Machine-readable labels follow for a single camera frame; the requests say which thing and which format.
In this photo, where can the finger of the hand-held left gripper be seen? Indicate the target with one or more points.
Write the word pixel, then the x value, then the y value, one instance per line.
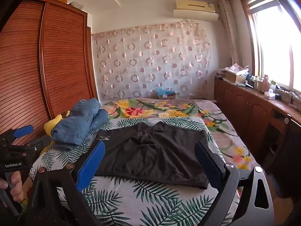
pixel 23 131
pixel 40 143

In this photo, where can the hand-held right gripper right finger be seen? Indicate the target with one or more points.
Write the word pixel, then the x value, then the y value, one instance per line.
pixel 208 167

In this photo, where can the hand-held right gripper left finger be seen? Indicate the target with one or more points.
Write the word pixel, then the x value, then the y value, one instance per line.
pixel 90 167

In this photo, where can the black pants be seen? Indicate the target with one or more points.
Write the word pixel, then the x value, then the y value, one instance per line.
pixel 152 155

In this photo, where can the person's left hand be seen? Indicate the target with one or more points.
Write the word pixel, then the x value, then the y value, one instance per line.
pixel 15 181

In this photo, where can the yellow plush toy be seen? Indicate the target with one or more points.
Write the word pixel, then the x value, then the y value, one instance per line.
pixel 53 124

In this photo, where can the blue denim jeans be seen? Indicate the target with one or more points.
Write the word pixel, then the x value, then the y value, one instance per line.
pixel 77 124

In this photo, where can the bed with leaf-print sheet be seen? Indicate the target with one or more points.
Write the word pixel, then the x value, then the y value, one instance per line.
pixel 141 204

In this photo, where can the long wooden cabinet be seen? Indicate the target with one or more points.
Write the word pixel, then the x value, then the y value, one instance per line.
pixel 244 108

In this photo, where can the dark chair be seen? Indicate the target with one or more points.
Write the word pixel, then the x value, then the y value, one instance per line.
pixel 282 150

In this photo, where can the wooden slatted wardrobe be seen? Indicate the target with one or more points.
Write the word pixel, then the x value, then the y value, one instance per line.
pixel 63 63

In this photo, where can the floral print blanket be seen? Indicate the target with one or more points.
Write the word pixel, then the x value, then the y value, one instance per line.
pixel 145 108

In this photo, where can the small printed cardboard box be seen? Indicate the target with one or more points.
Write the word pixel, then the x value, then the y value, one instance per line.
pixel 168 96

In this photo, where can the blue tissue box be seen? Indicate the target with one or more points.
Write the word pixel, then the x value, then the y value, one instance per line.
pixel 162 91

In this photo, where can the white tissue box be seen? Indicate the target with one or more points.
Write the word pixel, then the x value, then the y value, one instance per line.
pixel 269 95

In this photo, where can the white bottle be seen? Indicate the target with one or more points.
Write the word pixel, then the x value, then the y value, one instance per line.
pixel 256 82

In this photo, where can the white patterned paper bag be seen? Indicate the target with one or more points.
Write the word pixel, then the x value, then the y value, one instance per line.
pixel 236 67

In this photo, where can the white power strip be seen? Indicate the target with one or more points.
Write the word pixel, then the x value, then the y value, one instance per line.
pixel 285 91

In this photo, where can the sheer circle pattern curtain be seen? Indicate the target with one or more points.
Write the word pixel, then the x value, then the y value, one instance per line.
pixel 150 61

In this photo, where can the beige window curtain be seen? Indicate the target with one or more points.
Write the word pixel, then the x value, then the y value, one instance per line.
pixel 229 33

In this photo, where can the wooden framed window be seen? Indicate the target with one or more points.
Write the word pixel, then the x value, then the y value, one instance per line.
pixel 275 40

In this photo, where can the wall air conditioner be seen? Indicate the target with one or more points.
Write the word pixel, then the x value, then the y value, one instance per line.
pixel 195 9

